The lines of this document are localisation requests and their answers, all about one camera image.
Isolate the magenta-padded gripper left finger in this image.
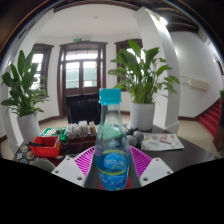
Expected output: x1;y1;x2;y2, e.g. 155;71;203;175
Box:
50;146;100;190

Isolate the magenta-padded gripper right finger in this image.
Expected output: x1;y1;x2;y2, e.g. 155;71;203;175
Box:
129;146;174;189

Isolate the clear blue-capped drink bottle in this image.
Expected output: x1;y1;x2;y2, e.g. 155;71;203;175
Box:
93;88;132;192

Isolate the grey round object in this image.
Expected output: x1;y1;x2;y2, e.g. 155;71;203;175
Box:
125;129;145;148

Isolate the white printed leaflet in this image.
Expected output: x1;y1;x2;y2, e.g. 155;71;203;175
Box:
140;133;185;152

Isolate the brown tray of white items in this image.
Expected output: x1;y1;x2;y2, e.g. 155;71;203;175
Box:
66;120;98;151

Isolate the red plastic box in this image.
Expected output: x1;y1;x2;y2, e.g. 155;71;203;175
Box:
29;135;62;158

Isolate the green box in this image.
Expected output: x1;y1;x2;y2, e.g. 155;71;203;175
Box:
40;127;69;141

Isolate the green plant in white pot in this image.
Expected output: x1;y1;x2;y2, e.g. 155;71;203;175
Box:
0;49;50;143
107;39;181;132

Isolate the black chair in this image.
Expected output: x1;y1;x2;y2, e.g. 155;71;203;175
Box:
65;93;102;126

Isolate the dark wooden double door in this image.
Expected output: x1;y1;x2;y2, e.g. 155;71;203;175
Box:
56;41;108;116

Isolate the red carpeted staircase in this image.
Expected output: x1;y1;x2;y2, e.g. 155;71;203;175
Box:
199;98;224;138

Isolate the dark wood framed window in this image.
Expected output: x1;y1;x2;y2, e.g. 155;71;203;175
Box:
114;38;144;91
31;43;54;96

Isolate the white wall radiator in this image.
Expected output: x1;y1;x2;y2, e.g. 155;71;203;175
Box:
189;77;211;92

